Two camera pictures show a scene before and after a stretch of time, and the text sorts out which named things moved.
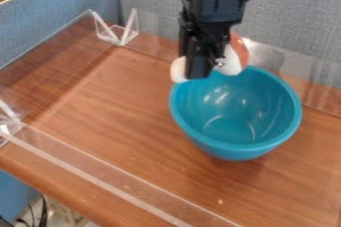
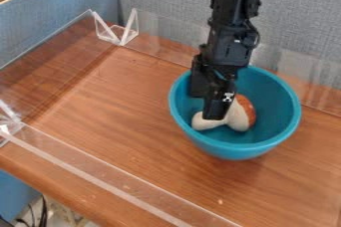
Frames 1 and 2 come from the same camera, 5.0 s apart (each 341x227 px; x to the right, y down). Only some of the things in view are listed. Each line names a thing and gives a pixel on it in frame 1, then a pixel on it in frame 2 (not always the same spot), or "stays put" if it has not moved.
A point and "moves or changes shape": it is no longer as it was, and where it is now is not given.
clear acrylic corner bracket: x=118 y=34 stays put
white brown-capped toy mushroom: x=233 y=56 moves or changes shape
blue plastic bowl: x=237 y=115 stays put
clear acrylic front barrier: x=107 y=178 stays put
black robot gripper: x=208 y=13 → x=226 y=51
